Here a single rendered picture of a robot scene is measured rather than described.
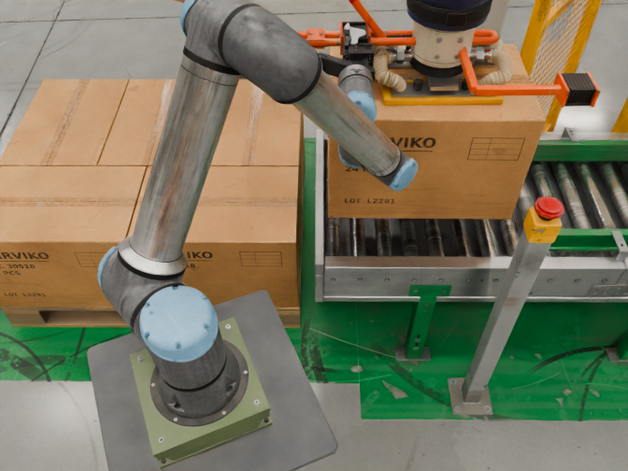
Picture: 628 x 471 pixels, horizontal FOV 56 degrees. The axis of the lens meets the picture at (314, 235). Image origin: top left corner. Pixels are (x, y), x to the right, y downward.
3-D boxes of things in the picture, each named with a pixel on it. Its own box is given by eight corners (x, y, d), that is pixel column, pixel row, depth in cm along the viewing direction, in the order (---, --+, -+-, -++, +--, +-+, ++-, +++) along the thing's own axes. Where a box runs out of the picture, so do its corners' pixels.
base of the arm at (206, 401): (249, 401, 134) (244, 380, 126) (166, 429, 130) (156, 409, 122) (229, 334, 146) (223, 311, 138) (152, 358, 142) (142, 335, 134)
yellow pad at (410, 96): (495, 84, 174) (499, 69, 170) (503, 105, 167) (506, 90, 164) (380, 86, 174) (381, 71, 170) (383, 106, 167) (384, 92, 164)
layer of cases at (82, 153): (304, 146, 300) (302, 78, 270) (298, 307, 234) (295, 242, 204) (70, 146, 301) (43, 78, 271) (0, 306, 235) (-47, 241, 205)
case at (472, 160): (489, 141, 219) (516, 43, 189) (510, 220, 192) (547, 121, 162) (327, 139, 220) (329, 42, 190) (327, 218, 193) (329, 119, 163)
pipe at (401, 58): (486, 43, 182) (490, 25, 178) (504, 90, 166) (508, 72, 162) (377, 44, 182) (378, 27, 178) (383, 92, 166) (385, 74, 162)
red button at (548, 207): (555, 206, 152) (561, 194, 149) (563, 225, 147) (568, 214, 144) (528, 206, 152) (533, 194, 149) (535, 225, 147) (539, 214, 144)
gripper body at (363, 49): (370, 65, 165) (373, 90, 157) (340, 65, 165) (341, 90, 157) (372, 40, 159) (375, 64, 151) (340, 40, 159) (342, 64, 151)
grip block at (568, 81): (583, 88, 155) (590, 71, 151) (593, 107, 149) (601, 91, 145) (551, 88, 155) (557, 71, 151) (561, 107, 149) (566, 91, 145)
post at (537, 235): (477, 388, 226) (555, 206, 152) (479, 404, 222) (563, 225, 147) (459, 388, 226) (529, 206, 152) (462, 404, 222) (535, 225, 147)
